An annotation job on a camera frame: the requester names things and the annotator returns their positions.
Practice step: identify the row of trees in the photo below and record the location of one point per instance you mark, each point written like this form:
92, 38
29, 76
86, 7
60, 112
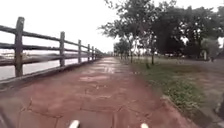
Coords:
140, 20

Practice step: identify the grass strip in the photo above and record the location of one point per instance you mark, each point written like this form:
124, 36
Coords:
176, 86

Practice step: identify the robot's own part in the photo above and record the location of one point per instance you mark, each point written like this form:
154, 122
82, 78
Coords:
74, 124
144, 125

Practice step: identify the grey water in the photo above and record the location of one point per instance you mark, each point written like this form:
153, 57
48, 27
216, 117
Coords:
36, 66

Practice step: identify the grey pavement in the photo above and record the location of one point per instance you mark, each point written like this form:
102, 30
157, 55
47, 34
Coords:
213, 71

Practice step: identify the wooden rail fence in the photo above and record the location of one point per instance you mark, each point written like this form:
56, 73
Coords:
19, 43

